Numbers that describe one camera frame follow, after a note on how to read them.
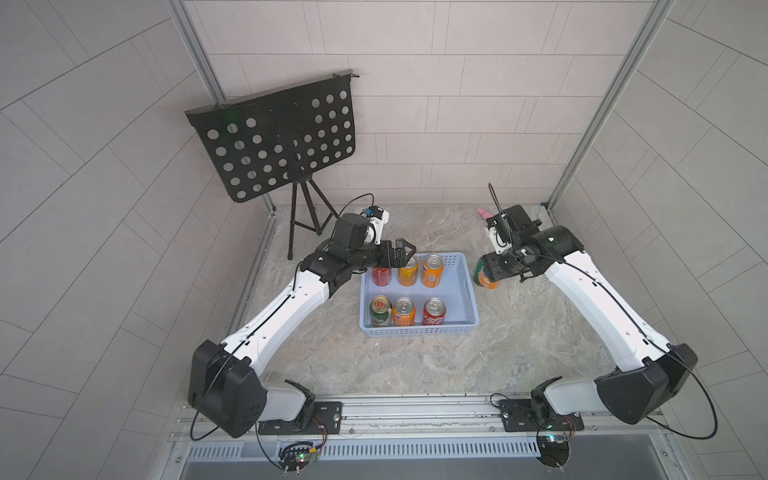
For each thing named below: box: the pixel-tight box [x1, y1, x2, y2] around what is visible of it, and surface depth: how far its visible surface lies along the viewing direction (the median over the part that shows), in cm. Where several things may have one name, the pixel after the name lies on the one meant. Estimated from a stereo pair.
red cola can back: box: [371, 267, 392, 287], surface depth 94 cm
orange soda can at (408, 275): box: [398, 257, 419, 287], surface depth 93 cm
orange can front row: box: [393, 296, 416, 327], surface depth 81 cm
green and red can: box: [369, 294, 392, 327], surface depth 81 cm
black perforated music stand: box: [186, 70, 359, 260], surface depth 77 cm
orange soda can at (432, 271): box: [421, 254, 445, 288], surface depth 91 cm
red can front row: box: [422, 297, 447, 325], surface depth 81 cm
